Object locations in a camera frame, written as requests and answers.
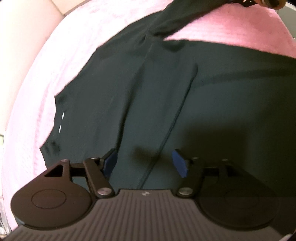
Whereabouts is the dark green long-sleeve shirt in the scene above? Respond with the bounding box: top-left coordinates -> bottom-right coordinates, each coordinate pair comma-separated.
41,1 -> 295,196

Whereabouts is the pink fuzzy bed blanket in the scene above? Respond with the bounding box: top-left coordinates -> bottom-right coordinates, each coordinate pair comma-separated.
0,0 -> 296,209

